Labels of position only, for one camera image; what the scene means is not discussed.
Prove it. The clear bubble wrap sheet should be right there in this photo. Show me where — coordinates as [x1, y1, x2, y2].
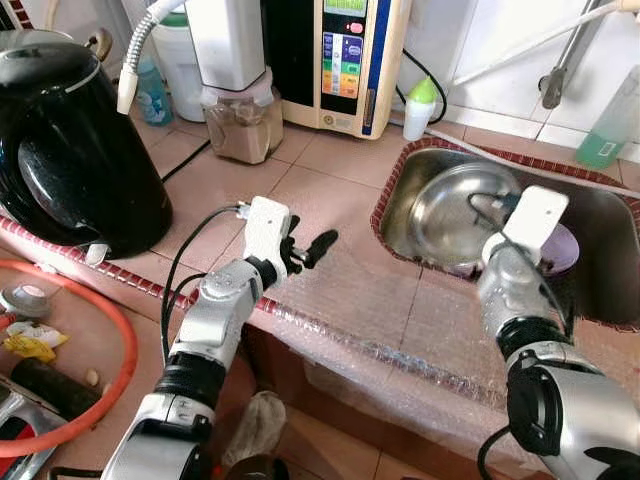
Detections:
[262, 235, 640, 466]

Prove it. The purple plastic bowl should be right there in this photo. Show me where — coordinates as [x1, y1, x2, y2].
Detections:
[540, 222, 581, 276]

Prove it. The stainless steel sink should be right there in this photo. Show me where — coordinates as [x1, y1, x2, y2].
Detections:
[370, 140, 640, 331]

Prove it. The glass jar with brown powder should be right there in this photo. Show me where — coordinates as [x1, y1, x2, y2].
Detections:
[200, 68, 284, 166]

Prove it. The green soap bottle blue cap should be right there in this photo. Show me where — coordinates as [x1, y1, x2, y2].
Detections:
[575, 65, 640, 169]

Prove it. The small white bottle green cap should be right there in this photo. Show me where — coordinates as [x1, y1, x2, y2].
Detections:
[403, 77, 438, 142]

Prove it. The grey metal faucet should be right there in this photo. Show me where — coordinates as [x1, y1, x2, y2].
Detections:
[540, 0, 606, 109]

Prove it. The cream water ionizer appliance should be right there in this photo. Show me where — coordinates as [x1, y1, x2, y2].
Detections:
[262, 0, 413, 139]

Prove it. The teal plastic bottle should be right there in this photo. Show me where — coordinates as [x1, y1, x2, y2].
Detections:
[135, 55, 174, 128]

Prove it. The large white bottle green cap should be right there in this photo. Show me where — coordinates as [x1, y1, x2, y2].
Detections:
[155, 10, 206, 123]

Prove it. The white water filter unit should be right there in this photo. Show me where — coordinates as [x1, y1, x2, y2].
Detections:
[185, 0, 268, 93]

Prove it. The dark robot leg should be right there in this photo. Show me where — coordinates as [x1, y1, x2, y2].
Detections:
[225, 455, 291, 480]

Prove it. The black electric kettle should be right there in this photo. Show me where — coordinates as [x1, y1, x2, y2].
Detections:
[0, 30, 173, 259]

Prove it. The grey round disc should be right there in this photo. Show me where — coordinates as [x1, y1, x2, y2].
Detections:
[0, 285, 51, 321]

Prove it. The black cylindrical item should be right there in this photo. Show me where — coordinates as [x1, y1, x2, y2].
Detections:
[10, 358, 101, 419]

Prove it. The yellow crumpled item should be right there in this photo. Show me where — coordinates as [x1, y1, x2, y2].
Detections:
[0, 322, 69, 363]

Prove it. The red and silver appliance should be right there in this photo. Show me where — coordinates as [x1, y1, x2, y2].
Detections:
[0, 390, 61, 480]

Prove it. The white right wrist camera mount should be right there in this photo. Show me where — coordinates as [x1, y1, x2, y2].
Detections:
[482, 185, 571, 266]

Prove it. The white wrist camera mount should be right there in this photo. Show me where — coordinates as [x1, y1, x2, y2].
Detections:
[243, 196, 294, 263]
[482, 185, 571, 266]

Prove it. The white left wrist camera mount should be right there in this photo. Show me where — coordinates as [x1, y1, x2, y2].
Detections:
[243, 196, 294, 263]

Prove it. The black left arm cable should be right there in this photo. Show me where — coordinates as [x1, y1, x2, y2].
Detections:
[160, 203, 251, 366]

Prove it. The black appliance power cable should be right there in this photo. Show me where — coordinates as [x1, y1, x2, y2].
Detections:
[400, 48, 448, 126]

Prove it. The white slanted wall pipe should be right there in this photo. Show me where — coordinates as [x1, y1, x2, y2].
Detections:
[450, 0, 626, 89]

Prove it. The grey flexible hose with nozzle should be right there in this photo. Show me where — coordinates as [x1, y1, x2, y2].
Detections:
[117, 0, 191, 116]

